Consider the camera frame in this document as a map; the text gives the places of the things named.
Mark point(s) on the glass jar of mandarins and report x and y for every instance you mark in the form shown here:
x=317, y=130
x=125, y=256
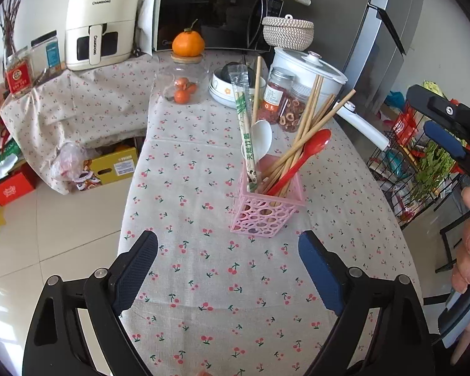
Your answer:
x=184, y=86

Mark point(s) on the pink perforated plastic basket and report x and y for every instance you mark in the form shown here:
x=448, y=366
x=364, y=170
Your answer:
x=258, y=219

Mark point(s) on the grey refrigerator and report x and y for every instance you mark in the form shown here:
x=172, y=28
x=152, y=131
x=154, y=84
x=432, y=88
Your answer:
x=368, y=27

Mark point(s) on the white cloth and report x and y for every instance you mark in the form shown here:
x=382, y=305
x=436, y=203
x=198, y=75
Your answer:
x=145, y=19

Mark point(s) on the green package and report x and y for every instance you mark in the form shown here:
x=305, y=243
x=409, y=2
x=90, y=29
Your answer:
x=2, y=160

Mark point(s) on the woven lidded basket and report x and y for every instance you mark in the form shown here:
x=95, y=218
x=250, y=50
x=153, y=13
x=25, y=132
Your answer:
x=288, y=33

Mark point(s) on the clear plastic bag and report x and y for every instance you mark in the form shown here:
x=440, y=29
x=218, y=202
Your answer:
x=68, y=162

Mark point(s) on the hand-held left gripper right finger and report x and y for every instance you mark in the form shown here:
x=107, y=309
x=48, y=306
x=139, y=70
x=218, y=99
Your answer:
x=321, y=270

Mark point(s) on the blue plastic bag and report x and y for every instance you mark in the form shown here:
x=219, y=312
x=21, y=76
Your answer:
x=393, y=100

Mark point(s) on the white electric pot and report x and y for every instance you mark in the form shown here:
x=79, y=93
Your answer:
x=297, y=62

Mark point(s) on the jar of red dried fruit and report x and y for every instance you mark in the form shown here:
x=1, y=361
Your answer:
x=272, y=102

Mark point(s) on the napa cabbage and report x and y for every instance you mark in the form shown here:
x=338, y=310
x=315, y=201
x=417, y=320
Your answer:
x=432, y=88

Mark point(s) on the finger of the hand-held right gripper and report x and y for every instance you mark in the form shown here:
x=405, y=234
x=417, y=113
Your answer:
x=442, y=141
x=438, y=107

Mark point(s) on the white bowl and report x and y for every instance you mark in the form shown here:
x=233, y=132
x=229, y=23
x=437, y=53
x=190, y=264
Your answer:
x=221, y=92

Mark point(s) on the red plastic spoon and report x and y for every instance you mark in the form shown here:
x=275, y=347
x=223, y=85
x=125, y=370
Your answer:
x=317, y=141

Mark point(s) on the yellow cardboard box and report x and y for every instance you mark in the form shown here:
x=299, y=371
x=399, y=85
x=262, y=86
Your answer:
x=117, y=164

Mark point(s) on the plastic jar with black lid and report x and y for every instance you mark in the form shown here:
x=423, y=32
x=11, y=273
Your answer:
x=49, y=55

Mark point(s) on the cream air fryer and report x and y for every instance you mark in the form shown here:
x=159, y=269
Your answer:
x=102, y=15

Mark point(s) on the disposable chopsticks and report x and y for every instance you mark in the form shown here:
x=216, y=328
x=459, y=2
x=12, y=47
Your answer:
x=250, y=98
x=246, y=137

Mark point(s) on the large orange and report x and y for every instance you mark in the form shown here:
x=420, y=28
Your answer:
x=187, y=43

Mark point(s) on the cherry print tablecloth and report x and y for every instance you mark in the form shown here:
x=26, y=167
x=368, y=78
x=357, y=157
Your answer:
x=203, y=282

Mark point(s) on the black microwave oven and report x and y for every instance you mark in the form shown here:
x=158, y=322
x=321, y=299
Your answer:
x=211, y=11

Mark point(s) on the dark green pumpkin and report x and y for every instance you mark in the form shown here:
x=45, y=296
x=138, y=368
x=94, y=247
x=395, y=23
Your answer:
x=228, y=69

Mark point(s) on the cherry print cabinet cloth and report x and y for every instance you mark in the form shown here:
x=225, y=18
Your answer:
x=94, y=105

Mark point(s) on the bunch of bamboo chopsticks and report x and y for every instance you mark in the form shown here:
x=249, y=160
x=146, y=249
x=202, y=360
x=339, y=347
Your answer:
x=321, y=117

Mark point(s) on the black metal stool frame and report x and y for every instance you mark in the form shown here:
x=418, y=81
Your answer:
x=448, y=243

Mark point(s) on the wooden chopstick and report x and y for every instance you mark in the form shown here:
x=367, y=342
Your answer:
x=255, y=86

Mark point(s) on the red labelled jar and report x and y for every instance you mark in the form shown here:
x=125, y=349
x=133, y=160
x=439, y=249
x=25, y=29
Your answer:
x=18, y=76

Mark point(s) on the white plastic spoon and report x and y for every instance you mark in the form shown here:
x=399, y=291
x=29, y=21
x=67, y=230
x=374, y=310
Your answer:
x=262, y=133

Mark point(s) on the jar of dried fruit rings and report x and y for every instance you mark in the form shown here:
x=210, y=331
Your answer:
x=293, y=113

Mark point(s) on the green coriander bunch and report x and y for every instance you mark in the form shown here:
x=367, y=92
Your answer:
x=431, y=168

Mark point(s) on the red box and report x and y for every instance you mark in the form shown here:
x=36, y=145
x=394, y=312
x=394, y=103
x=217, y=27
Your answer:
x=11, y=190

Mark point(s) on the bare dry branches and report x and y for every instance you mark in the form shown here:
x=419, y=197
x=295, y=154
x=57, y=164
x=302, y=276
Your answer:
x=11, y=11

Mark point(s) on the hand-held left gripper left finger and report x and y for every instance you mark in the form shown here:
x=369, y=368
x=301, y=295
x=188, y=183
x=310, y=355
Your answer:
x=137, y=266

